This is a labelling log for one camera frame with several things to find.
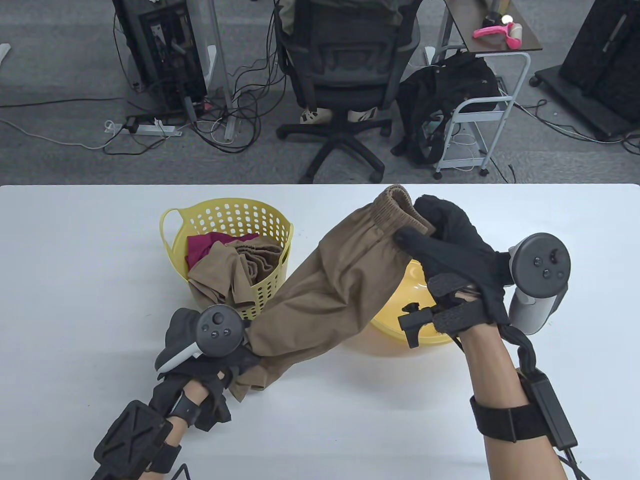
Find black cabinet on casters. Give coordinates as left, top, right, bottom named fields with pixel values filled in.
left=530, top=0, right=640, bottom=142

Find black right forearm strap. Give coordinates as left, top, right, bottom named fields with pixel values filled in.
left=470, top=395, right=548, bottom=443

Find person's left forearm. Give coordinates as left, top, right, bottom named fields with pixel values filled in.
left=150, top=380, right=208, bottom=480

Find maroon shorts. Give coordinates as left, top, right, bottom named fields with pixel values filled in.
left=186, top=232, right=261, bottom=271

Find person's right hand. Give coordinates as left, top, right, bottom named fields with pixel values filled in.
left=394, top=195, right=513, bottom=333

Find white rolling cart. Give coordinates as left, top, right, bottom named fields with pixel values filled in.
left=425, top=0, right=543, bottom=180

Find white power strip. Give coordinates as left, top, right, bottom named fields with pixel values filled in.
left=105, top=120, right=183, bottom=137

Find black backpack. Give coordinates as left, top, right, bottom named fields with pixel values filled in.
left=391, top=50, right=501, bottom=166

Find black braided cable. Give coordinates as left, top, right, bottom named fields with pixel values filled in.
left=555, top=447, right=593, bottom=480

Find yellow perforated plastic basket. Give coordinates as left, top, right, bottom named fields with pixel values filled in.
left=160, top=198, right=295, bottom=321

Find brown shorts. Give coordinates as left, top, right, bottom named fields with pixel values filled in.
left=231, top=185, right=437, bottom=403
left=187, top=239, right=285, bottom=308

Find white desk leg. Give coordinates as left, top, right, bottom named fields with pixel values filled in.
left=207, top=0, right=240, bottom=143

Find black office chair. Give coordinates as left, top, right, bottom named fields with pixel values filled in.
left=275, top=0, right=423, bottom=184

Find person's left hand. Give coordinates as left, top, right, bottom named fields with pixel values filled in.
left=150, top=322, right=264, bottom=416

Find yellow plastic basin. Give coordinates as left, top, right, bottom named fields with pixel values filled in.
left=345, top=257, right=458, bottom=358

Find black forearm strap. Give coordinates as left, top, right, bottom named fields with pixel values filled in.
left=470, top=395, right=548, bottom=443
left=145, top=442, right=182, bottom=475

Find black hand controller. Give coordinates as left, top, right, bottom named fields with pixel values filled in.
left=155, top=305, right=246, bottom=372
left=507, top=233, right=572, bottom=335

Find black left hand controller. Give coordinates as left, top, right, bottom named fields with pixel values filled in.
left=155, top=305, right=246, bottom=372

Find black left wrist strap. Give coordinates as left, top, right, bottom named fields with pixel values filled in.
left=170, top=392, right=203, bottom=428

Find black left forearm strap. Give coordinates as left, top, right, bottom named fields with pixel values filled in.
left=145, top=442, right=182, bottom=475

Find black right hand controller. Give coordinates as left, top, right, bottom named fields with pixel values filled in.
left=507, top=233, right=572, bottom=335

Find black battery pack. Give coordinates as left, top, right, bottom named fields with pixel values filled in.
left=517, top=369, right=579, bottom=450

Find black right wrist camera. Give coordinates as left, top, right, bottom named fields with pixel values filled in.
left=398, top=303, right=436, bottom=349

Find pink handled tool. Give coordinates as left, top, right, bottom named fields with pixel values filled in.
left=473, top=23, right=522, bottom=50

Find person's right forearm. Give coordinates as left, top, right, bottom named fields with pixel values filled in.
left=460, top=322, right=568, bottom=480

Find black computer tower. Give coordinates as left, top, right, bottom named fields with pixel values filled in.
left=112, top=0, right=208, bottom=118

